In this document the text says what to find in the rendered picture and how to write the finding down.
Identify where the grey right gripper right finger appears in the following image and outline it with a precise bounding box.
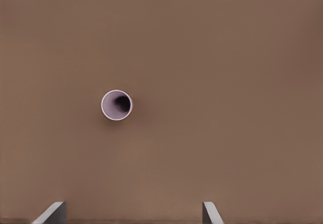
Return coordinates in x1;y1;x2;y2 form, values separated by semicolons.
202;201;224;224

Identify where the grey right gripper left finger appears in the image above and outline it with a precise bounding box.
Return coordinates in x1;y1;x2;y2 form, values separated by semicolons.
32;201;67;224

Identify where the purple cup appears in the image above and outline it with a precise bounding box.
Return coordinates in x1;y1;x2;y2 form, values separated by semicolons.
100;89;134;121

